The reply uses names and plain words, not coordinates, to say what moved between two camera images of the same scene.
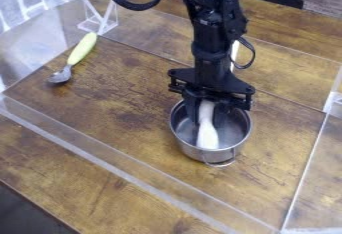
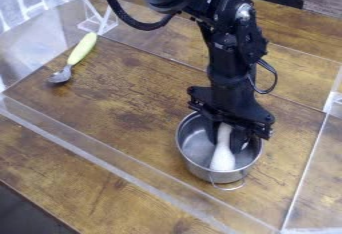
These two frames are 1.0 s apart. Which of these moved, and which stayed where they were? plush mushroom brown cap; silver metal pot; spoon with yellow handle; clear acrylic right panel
Moved: silver metal pot; plush mushroom brown cap
Stayed: clear acrylic right panel; spoon with yellow handle
